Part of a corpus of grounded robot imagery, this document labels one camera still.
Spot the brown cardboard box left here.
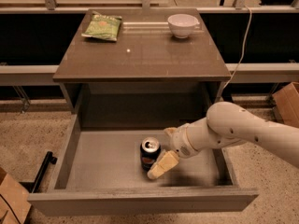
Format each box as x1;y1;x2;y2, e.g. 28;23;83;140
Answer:
0;167;31;224

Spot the white hanging cable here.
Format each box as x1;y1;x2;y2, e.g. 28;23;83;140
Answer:
221;5;252;91

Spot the black metal floor bar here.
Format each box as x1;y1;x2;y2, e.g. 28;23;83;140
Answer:
21;151;57;193

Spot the grey cabinet counter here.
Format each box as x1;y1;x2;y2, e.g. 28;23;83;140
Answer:
52;7;232;114

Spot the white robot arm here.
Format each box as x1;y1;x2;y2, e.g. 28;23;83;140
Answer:
148;102;299;179

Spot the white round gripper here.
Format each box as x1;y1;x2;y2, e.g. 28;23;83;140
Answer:
147;123;199;180

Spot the green chip bag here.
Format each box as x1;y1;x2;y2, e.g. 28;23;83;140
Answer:
81;11;122;42

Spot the dark blue pepsi can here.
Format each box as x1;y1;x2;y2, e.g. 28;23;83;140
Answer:
140;137;161;171

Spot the white ceramic bowl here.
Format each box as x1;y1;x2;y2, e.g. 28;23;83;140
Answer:
167;14;199;38

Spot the open grey top drawer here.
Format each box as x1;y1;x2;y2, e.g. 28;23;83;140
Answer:
27;83;259;217

